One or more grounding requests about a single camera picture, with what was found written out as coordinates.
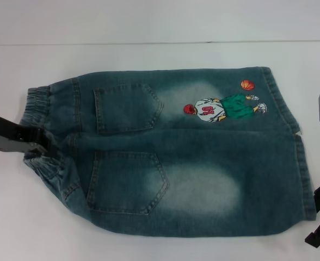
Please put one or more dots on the blue denim shorts with embroidery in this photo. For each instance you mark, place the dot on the blue denim shorts with embroidery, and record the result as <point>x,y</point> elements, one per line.
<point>176,152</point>

